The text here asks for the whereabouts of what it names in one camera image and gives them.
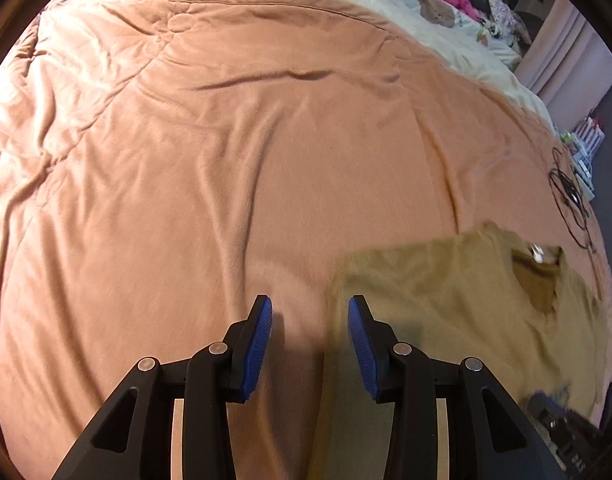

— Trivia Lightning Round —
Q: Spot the white storage rack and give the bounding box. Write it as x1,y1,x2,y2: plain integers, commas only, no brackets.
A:
558,112,608,203

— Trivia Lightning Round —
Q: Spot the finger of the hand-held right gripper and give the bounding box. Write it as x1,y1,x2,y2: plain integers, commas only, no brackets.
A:
528,387,577,436

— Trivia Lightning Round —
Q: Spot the olive green t-shirt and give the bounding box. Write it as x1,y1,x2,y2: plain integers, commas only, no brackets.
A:
306,222,612,480

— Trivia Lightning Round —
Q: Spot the orange blanket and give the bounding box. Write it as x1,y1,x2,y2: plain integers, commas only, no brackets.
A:
0,0,612,480

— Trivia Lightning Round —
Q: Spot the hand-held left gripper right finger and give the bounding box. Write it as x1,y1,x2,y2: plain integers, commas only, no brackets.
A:
348,294,568,480

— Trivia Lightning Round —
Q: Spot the black cable tangle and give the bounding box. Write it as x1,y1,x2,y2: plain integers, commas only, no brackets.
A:
548,146,599,256

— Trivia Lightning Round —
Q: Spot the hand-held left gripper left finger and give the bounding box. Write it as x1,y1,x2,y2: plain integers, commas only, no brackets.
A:
51,294,273,480

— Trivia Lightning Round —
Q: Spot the pink curtain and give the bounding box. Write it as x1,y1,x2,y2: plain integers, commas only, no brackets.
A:
516,0,612,108

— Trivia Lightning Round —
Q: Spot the floral patterned cloth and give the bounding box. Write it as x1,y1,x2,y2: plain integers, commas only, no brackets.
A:
476,0,533,57

